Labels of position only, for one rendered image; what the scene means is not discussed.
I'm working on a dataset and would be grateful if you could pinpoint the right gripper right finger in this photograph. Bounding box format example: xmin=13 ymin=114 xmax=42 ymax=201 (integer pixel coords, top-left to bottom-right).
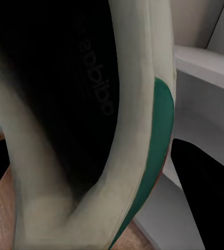
xmin=171 ymin=139 xmax=224 ymax=250

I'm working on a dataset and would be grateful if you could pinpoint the gym shoe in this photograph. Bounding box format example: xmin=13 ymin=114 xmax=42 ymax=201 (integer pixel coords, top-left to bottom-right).
xmin=0 ymin=0 xmax=177 ymax=250

